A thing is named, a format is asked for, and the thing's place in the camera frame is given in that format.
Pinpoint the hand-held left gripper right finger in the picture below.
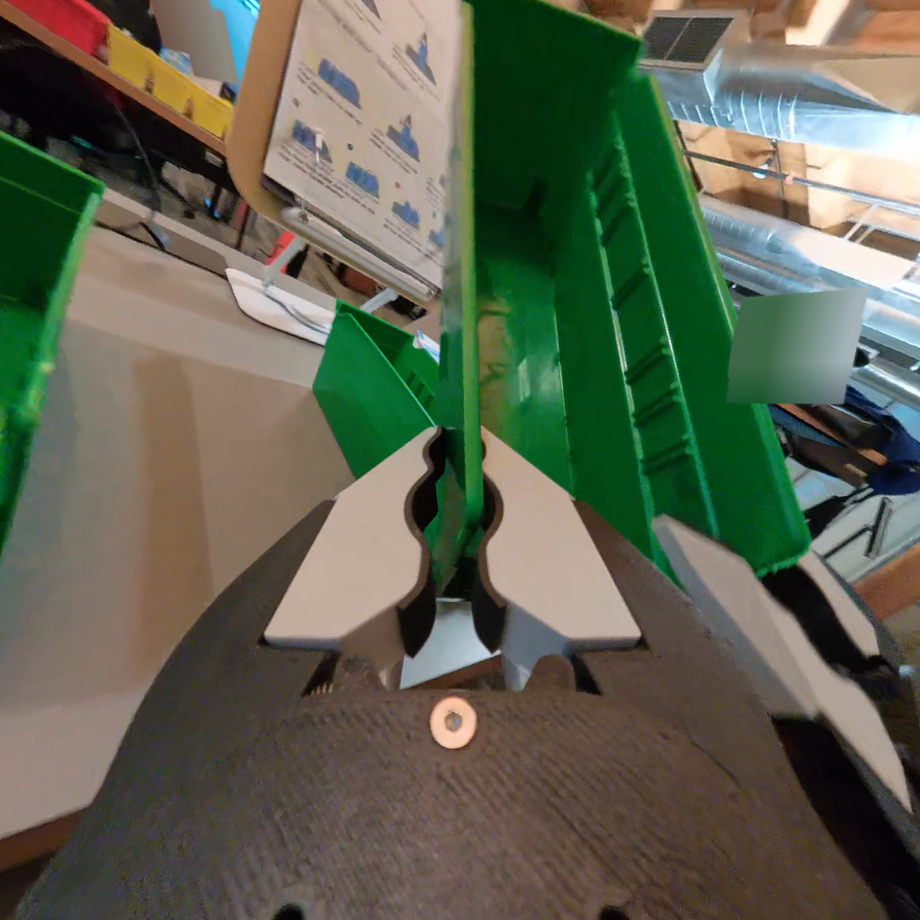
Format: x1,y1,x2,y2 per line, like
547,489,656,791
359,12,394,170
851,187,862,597
472,430,641,689

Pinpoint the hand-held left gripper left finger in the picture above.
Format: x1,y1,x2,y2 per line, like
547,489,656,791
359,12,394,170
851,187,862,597
264,425,448,685

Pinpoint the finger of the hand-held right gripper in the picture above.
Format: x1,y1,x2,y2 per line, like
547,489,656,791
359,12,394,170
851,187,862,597
654,514,914,813
798,553,884,657

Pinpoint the green plastic bin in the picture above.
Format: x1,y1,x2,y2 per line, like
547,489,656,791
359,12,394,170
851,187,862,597
435,0,813,598
0,131,106,554
312,300,441,481

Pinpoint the grey desk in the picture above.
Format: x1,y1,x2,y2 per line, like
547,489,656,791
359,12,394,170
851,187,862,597
0,190,443,874

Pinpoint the instruction sheet on stand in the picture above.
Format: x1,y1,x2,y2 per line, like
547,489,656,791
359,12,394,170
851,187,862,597
224,0,443,347

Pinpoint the red plastic bin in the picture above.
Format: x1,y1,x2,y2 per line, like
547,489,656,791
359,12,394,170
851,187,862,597
0,0,110,58

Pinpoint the silver spiral duct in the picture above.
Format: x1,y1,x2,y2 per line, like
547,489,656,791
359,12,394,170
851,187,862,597
701,194,920,288

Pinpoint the silver duct with vent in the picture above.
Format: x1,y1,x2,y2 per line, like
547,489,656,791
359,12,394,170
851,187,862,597
640,11,920,141

